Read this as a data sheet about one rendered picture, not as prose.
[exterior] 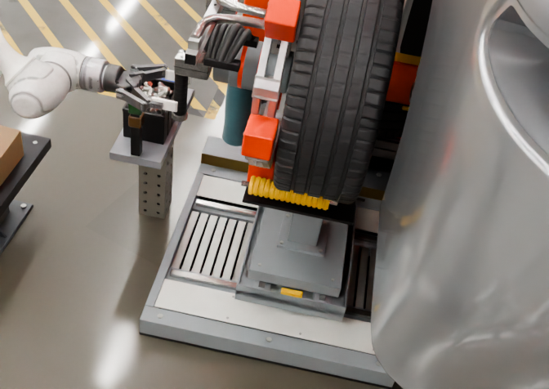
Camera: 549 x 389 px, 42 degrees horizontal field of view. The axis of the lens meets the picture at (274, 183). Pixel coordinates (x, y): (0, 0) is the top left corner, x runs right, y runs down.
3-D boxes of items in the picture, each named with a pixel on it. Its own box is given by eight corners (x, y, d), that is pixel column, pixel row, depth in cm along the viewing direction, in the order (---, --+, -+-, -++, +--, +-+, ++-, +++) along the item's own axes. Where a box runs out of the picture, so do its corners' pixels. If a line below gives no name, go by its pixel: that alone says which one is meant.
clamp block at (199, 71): (207, 81, 183) (208, 64, 179) (173, 74, 183) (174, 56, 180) (212, 71, 187) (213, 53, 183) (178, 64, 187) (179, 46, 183)
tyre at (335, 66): (421, -83, 175) (380, 38, 239) (328, -101, 176) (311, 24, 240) (375, 169, 159) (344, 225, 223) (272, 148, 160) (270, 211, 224)
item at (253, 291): (341, 324, 233) (346, 306, 226) (234, 301, 234) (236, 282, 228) (353, 220, 270) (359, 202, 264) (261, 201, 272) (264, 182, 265)
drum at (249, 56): (283, 106, 199) (289, 64, 190) (208, 91, 200) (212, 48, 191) (290, 80, 210) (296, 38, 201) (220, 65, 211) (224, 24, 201)
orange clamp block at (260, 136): (276, 140, 182) (270, 162, 175) (246, 134, 182) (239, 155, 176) (279, 118, 177) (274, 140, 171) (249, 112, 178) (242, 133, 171)
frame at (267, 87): (261, 206, 198) (287, 34, 162) (238, 201, 198) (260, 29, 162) (290, 98, 238) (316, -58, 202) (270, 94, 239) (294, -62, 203)
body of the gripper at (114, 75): (112, 80, 196) (145, 87, 196) (101, 96, 190) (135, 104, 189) (111, 56, 191) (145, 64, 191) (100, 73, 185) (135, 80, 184)
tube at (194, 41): (262, 64, 178) (267, 26, 171) (187, 49, 179) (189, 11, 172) (274, 30, 191) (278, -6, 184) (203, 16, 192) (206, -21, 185)
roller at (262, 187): (334, 216, 212) (338, 202, 208) (238, 196, 213) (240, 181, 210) (336, 203, 217) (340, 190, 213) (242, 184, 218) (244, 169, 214)
